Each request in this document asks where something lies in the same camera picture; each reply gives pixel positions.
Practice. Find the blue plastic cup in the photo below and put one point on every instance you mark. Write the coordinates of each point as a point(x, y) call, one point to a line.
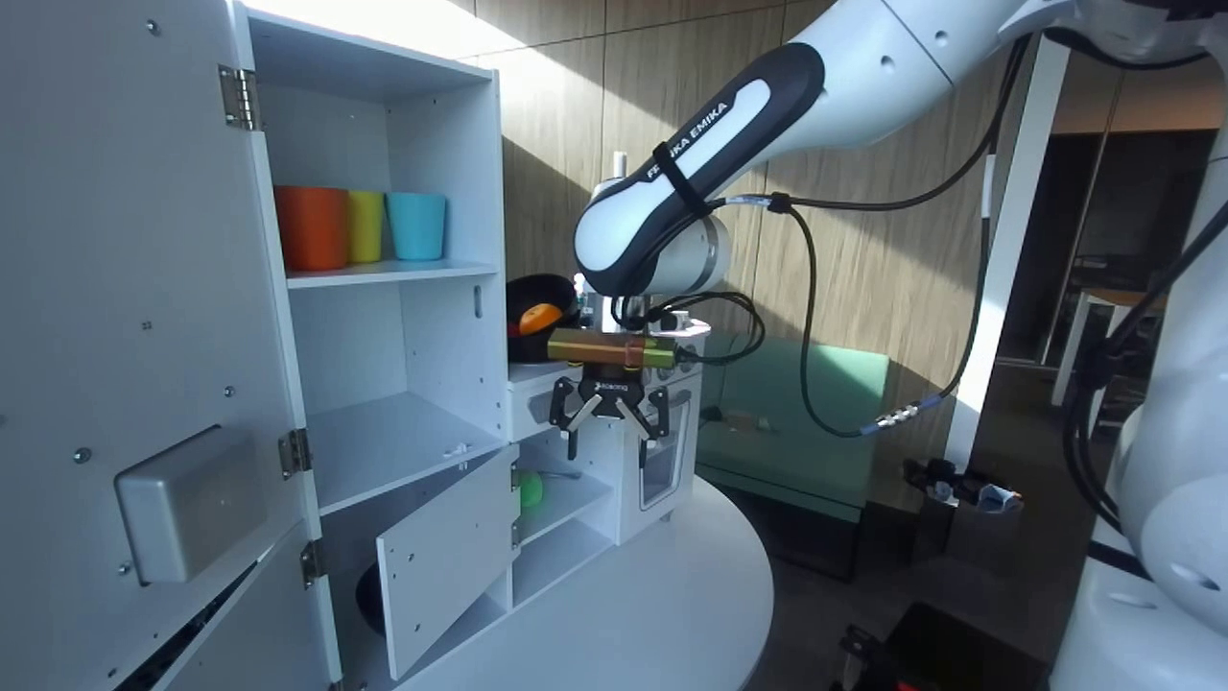
point(420, 223)

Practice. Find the white oven door with window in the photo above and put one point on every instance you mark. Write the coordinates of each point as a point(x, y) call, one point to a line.
point(660, 473)

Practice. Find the white toy kitchen body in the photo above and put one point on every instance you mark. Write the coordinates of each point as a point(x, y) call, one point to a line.
point(436, 332)

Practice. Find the black toy pot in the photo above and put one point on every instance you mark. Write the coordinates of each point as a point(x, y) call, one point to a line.
point(530, 349)

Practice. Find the green sofa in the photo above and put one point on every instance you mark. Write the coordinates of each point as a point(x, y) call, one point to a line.
point(791, 424)

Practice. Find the orange toy food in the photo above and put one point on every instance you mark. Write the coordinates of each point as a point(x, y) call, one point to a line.
point(542, 317)

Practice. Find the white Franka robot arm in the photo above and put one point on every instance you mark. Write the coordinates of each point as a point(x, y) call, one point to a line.
point(867, 63)

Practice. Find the white round table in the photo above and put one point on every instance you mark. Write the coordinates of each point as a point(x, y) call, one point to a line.
point(637, 617)

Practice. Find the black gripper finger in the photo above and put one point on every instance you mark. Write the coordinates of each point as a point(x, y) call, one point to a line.
point(560, 409)
point(655, 415)

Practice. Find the gold wrist camera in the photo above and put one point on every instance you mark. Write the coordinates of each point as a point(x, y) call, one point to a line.
point(614, 351)

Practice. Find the yellow plastic cup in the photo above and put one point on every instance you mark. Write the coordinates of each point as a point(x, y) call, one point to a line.
point(365, 227)

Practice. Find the white vertical pole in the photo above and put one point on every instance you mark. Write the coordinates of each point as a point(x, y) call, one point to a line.
point(620, 166)

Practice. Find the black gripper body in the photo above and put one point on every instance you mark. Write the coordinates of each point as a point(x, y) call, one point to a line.
point(614, 391)

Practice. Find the black floor box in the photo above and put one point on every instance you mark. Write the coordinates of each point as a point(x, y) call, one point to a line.
point(945, 653)

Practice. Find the white large fridge door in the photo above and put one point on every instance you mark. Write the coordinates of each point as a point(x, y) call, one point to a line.
point(129, 256)

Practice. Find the orange plastic cup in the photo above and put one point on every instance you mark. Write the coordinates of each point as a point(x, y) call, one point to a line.
point(312, 233)

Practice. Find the green toy ball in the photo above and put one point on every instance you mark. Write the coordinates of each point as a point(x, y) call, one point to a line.
point(527, 498)

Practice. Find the black floor device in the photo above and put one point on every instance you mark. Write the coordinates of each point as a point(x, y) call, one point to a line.
point(962, 489)

